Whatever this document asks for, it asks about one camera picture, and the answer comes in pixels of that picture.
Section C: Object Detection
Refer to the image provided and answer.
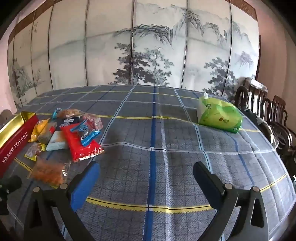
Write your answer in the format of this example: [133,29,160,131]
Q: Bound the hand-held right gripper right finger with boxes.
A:
[193,161,270,241]

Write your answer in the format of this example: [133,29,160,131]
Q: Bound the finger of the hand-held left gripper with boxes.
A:
[0,175,23,216]

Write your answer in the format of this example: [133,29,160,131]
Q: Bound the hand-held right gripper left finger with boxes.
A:
[23,161,101,241]

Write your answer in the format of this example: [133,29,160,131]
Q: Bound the clear orange snack packet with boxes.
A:
[27,158,72,189]

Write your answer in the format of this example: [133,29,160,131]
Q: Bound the red tin box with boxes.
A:
[0,111,39,179]

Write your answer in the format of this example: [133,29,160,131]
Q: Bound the yellow-edged nut packet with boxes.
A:
[24,142,47,161]

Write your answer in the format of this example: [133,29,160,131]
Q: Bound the red snack packet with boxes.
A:
[61,127,104,162]

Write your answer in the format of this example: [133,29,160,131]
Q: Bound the blue candy packet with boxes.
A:
[70,122,101,147]

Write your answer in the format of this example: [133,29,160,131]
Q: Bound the light blue cracker packet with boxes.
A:
[46,130,68,151]

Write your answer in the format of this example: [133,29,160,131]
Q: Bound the orange seed packet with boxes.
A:
[28,118,58,143]

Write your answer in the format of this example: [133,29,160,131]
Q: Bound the pink snack packet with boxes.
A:
[83,113,104,131]

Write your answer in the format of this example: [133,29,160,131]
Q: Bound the navy snack packet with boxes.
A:
[55,117,81,132]

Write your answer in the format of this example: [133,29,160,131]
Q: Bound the clear brown snack packet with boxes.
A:
[57,109,86,118]

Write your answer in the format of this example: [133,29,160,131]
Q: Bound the green tissue pack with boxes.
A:
[196,91,243,134]

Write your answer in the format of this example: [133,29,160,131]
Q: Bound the plaid tablecloth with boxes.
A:
[0,85,296,241]

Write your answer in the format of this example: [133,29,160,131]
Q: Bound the dark wooden chair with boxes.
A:
[270,120,296,163]
[234,77,269,114]
[262,95,289,139]

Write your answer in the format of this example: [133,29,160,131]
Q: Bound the painted folding screen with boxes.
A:
[7,0,259,109]

